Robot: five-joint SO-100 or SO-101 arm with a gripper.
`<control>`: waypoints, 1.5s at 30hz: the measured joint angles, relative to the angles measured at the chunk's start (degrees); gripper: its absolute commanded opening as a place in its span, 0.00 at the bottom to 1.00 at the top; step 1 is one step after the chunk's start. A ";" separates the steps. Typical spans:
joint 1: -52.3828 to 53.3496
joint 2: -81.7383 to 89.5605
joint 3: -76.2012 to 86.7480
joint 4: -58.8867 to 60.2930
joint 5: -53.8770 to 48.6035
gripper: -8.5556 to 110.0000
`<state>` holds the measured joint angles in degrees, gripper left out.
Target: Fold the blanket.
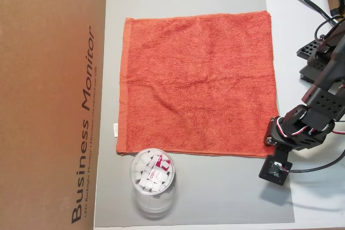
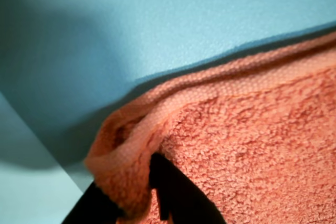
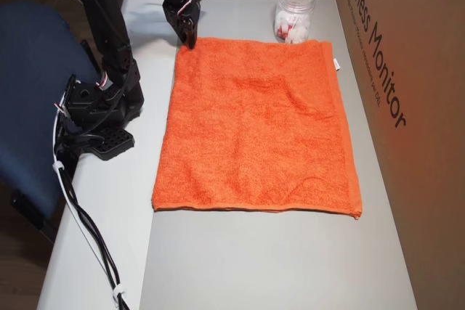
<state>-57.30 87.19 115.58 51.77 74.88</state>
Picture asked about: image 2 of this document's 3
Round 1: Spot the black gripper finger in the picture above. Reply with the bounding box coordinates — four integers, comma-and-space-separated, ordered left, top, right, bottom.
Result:
149, 153, 227, 224
61, 181, 124, 224

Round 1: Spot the orange terry towel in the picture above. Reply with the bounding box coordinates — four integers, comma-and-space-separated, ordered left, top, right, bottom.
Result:
83, 31, 336, 224

